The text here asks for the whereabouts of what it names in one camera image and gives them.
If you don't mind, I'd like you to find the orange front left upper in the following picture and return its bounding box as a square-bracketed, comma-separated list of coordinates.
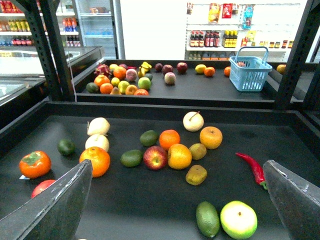
[93, 74, 110, 88]

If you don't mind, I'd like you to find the red tomato front left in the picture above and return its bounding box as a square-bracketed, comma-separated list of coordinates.
[31, 179, 56, 198]

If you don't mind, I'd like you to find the brown kiwi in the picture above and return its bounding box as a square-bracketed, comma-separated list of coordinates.
[185, 164, 208, 186]
[189, 143, 207, 161]

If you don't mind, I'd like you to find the green apple far tray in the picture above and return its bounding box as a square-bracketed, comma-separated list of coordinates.
[137, 77, 152, 91]

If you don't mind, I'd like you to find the white pear with stem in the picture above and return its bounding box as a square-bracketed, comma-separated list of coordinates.
[182, 111, 204, 132]

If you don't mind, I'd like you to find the bright green apple near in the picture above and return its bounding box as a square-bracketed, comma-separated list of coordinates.
[220, 200, 258, 240]

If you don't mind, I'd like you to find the dark green avocado far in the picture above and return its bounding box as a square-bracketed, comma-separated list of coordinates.
[86, 82, 100, 94]

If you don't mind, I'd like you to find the large orange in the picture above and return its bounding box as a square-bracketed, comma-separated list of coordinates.
[79, 146, 111, 178]
[113, 66, 127, 81]

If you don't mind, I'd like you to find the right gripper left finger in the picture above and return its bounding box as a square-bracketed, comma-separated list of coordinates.
[0, 159, 93, 240]

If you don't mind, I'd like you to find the dark green avocado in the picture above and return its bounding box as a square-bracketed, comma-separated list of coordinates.
[57, 138, 76, 156]
[86, 82, 100, 94]

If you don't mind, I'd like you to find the brown kiwi lower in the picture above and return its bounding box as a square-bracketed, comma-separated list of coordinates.
[185, 164, 208, 186]

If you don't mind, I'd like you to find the glass top freezer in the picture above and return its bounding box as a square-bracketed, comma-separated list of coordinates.
[0, 46, 106, 106]

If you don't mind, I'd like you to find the pink peach left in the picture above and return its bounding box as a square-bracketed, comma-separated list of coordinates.
[125, 69, 138, 82]

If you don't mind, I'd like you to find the red apple near tray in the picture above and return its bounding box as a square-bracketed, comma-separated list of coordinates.
[143, 145, 168, 171]

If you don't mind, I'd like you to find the yellow orange fruit centre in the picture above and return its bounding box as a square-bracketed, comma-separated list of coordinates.
[168, 143, 192, 170]

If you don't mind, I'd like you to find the yellow green pear far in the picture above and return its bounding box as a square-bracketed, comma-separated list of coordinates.
[117, 80, 130, 95]

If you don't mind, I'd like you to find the green lime upper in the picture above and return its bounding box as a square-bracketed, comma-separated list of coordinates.
[139, 130, 160, 147]

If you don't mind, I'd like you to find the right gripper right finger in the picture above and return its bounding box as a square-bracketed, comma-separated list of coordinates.
[262, 160, 320, 240]

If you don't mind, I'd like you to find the yellow lemon far tray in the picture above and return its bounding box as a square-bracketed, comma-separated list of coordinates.
[195, 64, 207, 75]

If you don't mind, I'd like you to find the red chili pepper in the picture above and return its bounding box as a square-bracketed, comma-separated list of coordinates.
[235, 152, 268, 190]

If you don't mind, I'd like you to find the brown yellow pear far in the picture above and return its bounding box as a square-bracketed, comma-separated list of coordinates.
[110, 87, 121, 95]

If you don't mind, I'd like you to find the black metal shelf rack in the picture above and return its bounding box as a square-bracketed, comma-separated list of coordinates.
[0, 0, 320, 240]

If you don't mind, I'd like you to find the yellow starfruit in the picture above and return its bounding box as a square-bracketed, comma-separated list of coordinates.
[137, 61, 152, 78]

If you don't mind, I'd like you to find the dark red apple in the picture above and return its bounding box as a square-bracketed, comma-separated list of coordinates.
[176, 62, 188, 75]

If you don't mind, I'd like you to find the yellow orange apple far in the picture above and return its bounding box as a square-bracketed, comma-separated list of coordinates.
[125, 84, 138, 95]

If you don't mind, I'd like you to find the white onion upper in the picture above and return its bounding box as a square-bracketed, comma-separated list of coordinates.
[86, 117, 111, 136]

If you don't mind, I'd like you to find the red orange persimmon far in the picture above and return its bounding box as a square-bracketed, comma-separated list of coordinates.
[134, 89, 149, 96]

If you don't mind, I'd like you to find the dark green avocado left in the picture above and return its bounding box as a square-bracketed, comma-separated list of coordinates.
[57, 138, 76, 156]

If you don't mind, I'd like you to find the light blue plastic basket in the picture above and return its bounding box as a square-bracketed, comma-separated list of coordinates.
[229, 46, 273, 92]

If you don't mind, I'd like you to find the green avocado front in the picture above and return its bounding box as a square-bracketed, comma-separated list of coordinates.
[196, 201, 220, 238]

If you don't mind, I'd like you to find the orange front left lower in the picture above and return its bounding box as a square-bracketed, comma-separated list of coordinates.
[99, 83, 114, 95]

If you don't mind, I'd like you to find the orange left of basket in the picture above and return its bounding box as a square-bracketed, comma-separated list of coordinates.
[223, 66, 231, 78]

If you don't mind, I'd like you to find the green lime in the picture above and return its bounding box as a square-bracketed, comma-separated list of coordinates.
[120, 149, 143, 168]
[139, 130, 160, 147]

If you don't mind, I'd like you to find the golden russet apple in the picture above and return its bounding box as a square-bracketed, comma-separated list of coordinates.
[199, 126, 223, 150]

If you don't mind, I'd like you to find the orange near tray centre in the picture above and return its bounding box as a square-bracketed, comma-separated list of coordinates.
[159, 129, 181, 151]

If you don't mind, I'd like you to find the large orange back left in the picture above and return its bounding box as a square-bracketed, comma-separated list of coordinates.
[113, 66, 127, 81]

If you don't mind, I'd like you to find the brown kiwi upper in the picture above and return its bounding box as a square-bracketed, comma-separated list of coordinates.
[189, 143, 207, 161]

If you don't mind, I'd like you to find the green lime lower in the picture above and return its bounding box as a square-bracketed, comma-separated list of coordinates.
[120, 149, 143, 168]

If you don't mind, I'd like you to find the large orange near left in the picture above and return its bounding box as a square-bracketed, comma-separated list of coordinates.
[79, 146, 111, 178]

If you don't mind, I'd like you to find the pink dragon fruit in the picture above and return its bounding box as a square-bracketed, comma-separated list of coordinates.
[94, 63, 113, 77]

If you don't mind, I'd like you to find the small yellow lemon left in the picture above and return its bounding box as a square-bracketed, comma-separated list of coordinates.
[110, 77, 120, 87]

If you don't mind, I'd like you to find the orange persimmon near left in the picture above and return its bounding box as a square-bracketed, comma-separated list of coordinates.
[18, 150, 52, 179]

